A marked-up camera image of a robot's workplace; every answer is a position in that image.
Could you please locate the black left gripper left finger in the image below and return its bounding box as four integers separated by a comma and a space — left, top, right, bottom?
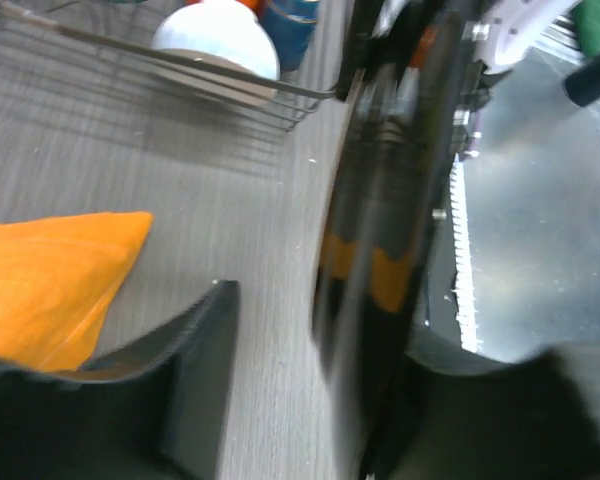
0, 280, 240, 479

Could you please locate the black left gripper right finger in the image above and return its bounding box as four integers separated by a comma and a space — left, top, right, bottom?
368, 345, 600, 479

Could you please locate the blue mug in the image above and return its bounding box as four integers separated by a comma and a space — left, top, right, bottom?
259, 0, 320, 72

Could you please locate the white ribbed bowl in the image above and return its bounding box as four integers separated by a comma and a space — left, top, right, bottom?
151, 1, 280, 81

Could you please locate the orange mug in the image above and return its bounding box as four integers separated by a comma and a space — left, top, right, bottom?
239, 0, 262, 12

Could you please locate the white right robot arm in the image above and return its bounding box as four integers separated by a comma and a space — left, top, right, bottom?
474, 0, 580, 77

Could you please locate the black striped-rim round plate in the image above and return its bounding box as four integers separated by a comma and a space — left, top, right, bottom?
311, 1, 474, 479

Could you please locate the orange Mickey Mouse pillow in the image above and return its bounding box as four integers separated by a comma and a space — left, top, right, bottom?
0, 211, 153, 372

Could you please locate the white slotted cable duct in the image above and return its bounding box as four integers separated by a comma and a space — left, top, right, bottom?
449, 161, 481, 353

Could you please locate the grey wire dish rack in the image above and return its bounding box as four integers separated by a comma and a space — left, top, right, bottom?
0, 1, 335, 132

